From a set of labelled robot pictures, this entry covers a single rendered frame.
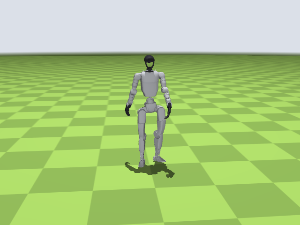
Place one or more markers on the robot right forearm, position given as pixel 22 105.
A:
pixel 130 99

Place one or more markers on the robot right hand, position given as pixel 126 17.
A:
pixel 127 110

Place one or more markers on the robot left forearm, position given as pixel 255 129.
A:
pixel 167 98

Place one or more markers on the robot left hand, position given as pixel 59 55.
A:
pixel 169 110

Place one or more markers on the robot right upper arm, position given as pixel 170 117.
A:
pixel 137 77

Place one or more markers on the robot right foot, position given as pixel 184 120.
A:
pixel 141 163

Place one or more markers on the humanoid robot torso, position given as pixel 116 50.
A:
pixel 149 87

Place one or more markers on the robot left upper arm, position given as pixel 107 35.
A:
pixel 164 89

